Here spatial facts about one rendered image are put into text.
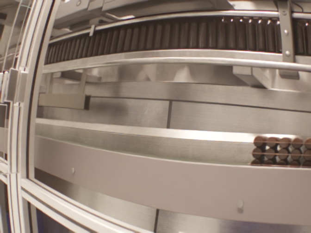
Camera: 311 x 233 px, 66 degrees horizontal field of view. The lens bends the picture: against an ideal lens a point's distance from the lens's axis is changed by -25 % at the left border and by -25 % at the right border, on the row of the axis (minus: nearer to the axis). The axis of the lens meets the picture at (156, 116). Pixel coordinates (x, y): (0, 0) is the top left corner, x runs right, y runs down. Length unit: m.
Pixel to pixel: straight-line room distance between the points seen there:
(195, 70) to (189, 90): 0.20
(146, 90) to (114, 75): 0.33
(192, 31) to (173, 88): 0.17
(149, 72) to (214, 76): 0.22
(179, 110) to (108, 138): 0.16
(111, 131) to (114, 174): 0.23
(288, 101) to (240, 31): 0.17
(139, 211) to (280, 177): 0.49
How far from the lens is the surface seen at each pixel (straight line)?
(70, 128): 0.78
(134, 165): 0.42
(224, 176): 0.36
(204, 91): 0.66
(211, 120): 0.64
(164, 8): 0.66
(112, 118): 0.80
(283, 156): 0.38
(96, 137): 0.71
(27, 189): 0.55
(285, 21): 0.50
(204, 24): 0.58
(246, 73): 0.50
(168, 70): 0.92
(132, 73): 1.00
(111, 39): 0.73
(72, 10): 0.82
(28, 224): 0.62
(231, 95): 0.63
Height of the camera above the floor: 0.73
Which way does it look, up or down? 1 degrees up
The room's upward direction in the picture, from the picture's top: 6 degrees clockwise
